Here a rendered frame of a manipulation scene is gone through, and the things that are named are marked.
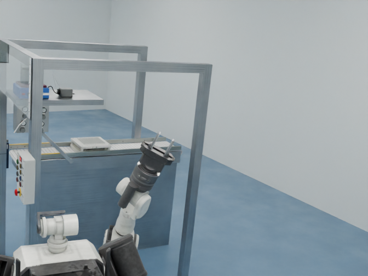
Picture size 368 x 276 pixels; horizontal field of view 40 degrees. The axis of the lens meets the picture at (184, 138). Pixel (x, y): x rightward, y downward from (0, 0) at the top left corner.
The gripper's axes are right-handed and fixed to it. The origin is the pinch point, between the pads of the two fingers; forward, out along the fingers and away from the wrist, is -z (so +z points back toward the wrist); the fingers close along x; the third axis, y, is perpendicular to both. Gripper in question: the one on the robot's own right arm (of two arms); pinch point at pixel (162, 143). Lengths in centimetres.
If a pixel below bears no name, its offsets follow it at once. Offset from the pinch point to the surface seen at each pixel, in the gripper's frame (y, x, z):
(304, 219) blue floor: 318, -178, 144
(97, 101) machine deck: 182, 52, 77
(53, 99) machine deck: 163, 77, 84
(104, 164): 184, 26, 122
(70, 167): 168, 47, 128
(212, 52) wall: 526, -13, 82
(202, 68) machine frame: 162, -3, 13
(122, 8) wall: 714, 156, 133
